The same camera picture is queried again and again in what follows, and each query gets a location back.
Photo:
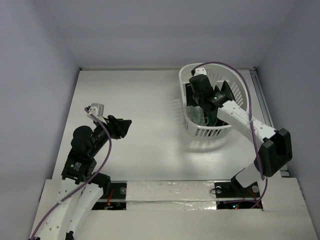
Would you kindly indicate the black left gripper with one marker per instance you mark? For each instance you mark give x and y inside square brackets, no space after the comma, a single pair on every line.
[118,126]

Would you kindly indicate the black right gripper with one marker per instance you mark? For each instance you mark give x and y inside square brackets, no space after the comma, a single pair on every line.
[188,94]

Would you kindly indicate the light green rectangular plate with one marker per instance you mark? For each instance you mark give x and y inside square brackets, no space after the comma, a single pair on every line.
[196,114]

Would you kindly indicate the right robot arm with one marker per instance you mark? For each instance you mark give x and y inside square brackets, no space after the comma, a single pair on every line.
[273,148]

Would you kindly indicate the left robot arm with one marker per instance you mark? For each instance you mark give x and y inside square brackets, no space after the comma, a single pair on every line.
[82,183]

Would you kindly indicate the white plastic dish rack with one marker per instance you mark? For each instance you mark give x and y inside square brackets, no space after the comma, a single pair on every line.
[217,73]

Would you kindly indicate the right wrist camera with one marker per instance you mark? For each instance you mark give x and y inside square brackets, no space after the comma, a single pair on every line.
[198,71]

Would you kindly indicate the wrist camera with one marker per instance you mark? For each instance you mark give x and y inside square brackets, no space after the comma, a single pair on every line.
[95,109]
[198,71]

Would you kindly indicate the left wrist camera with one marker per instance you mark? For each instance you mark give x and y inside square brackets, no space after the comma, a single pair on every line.
[95,109]

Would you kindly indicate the foil covered front rail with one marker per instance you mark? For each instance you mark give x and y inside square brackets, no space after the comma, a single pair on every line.
[170,196]

